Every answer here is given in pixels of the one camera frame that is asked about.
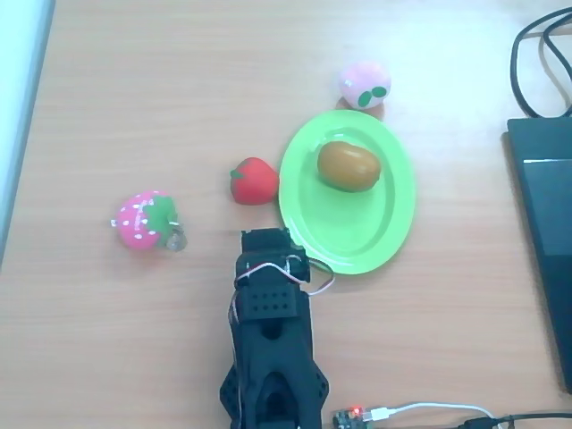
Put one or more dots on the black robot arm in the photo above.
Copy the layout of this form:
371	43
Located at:
277	357

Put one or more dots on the black laptop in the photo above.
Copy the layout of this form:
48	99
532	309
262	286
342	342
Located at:
547	223

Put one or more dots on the green oval plate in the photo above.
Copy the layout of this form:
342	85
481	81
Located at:
348	232

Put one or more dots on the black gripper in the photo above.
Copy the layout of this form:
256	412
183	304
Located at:
261	243

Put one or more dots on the small controller board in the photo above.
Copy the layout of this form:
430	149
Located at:
350	416

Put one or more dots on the brown toy kiwi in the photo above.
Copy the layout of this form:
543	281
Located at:
348	166

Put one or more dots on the pink toy strawberry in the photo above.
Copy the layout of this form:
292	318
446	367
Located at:
140	219

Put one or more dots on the pink toy peach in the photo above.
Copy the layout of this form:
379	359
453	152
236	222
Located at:
364	85

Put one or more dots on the red toy tomato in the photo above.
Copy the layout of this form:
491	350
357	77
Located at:
254	181

